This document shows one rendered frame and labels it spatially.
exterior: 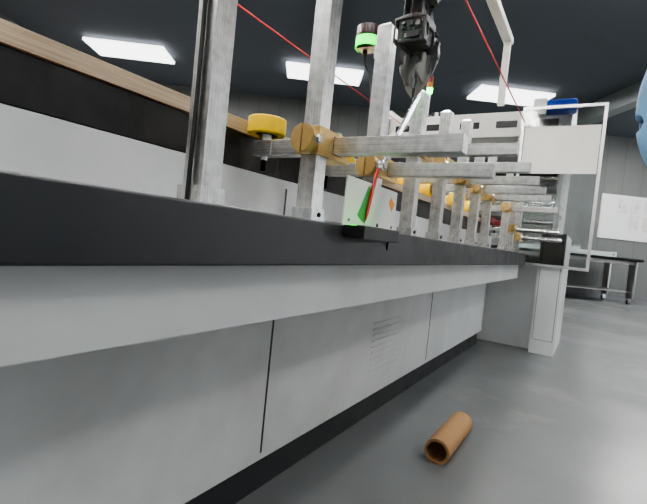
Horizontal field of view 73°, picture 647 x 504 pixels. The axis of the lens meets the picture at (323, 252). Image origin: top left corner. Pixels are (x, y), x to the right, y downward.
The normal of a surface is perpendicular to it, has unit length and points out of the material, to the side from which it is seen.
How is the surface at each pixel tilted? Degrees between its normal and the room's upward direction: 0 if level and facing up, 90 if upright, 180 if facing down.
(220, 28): 90
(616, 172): 90
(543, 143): 90
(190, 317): 90
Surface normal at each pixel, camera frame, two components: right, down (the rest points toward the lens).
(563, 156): -0.52, -0.03
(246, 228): 0.85, 0.11
